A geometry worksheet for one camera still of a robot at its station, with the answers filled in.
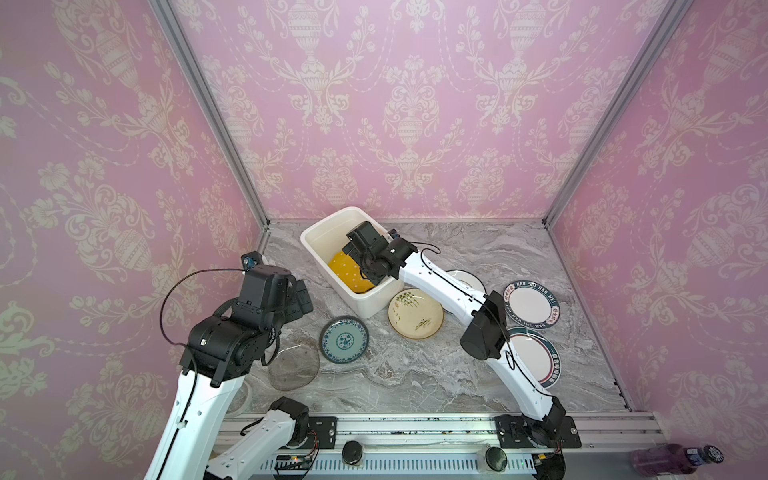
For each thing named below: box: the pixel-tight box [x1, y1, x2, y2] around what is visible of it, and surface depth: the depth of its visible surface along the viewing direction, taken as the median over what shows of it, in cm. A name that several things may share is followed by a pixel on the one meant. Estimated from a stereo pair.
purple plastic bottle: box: [630, 444, 724, 476], surface depth 61 cm
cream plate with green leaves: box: [387, 288, 445, 340], surface depth 94 cm
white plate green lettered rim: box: [503, 280, 561, 329], surface depth 99 cm
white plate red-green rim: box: [507, 327, 562, 389], surface depth 89 cm
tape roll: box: [226, 380, 252, 416], surface depth 80 cm
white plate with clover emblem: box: [446, 269, 487, 294], surface depth 105 cm
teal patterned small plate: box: [319, 315, 369, 364], surface depth 92 cm
